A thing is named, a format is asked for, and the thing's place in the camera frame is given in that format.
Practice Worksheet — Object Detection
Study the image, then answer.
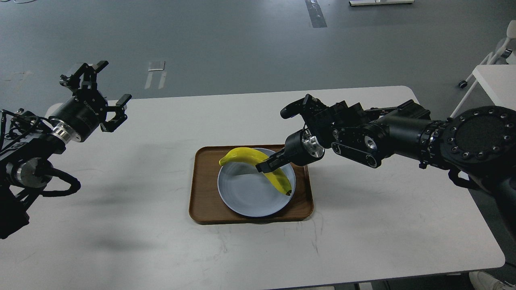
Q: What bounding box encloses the white shoe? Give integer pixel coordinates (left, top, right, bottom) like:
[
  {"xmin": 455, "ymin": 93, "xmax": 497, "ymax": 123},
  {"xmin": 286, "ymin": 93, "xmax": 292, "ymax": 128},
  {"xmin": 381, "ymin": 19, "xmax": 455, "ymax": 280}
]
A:
[{"xmin": 468, "ymin": 271, "xmax": 516, "ymax": 290}]

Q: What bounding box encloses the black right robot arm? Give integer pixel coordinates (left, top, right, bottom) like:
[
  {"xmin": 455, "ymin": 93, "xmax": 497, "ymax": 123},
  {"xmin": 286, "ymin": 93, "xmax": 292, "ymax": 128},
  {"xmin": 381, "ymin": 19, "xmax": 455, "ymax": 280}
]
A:
[{"xmin": 256, "ymin": 94, "xmax": 516, "ymax": 236}]

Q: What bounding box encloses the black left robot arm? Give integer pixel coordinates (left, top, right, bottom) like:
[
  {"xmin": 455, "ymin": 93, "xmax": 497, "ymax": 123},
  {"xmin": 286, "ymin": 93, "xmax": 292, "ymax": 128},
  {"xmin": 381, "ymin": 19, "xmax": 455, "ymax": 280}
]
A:
[{"xmin": 0, "ymin": 60, "xmax": 131, "ymax": 239}]

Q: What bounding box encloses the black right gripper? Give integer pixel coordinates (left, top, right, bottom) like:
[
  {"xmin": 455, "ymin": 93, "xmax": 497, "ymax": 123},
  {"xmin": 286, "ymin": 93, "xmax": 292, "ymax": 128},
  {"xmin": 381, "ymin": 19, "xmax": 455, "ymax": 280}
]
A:
[{"xmin": 256, "ymin": 130, "xmax": 325, "ymax": 173}]

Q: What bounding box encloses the white rolling chair frame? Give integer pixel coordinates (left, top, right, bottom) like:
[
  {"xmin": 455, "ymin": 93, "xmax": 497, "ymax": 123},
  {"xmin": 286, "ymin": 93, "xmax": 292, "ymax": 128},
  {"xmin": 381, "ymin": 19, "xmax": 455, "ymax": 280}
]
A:
[{"xmin": 450, "ymin": 20, "xmax": 516, "ymax": 117}]

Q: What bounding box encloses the yellow banana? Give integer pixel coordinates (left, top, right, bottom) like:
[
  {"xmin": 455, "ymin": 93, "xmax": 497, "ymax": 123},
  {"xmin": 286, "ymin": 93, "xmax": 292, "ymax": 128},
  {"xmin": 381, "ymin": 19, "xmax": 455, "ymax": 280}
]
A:
[{"xmin": 218, "ymin": 147, "xmax": 293, "ymax": 196}]

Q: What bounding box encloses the brown wooden tray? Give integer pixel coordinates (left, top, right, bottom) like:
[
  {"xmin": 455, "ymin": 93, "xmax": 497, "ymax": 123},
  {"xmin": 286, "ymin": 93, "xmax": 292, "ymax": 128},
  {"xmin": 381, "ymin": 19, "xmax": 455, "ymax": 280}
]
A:
[{"xmin": 189, "ymin": 146, "xmax": 314, "ymax": 224}]

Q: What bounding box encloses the light blue plate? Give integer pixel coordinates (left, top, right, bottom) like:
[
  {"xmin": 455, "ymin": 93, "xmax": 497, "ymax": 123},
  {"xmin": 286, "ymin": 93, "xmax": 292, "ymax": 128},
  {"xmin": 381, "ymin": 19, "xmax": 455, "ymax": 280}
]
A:
[{"xmin": 217, "ymin": 147, "xmax": 295, "ymax": 218}]

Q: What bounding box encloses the white side table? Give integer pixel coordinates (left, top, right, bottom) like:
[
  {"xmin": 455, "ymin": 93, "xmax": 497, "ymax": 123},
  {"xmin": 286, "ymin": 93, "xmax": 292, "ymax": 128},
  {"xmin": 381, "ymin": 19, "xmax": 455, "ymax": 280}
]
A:
[{"xmin": 472, "ymin": 64, "xmax": 516, "ymax": 110}]

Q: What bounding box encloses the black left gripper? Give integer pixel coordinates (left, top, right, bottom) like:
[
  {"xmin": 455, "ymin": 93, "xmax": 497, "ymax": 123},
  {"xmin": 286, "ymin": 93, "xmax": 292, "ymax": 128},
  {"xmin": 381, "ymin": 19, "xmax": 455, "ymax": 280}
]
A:
[{"xmin": 49, "ymin": 60, "xmax": 132, "ymax": 143}]

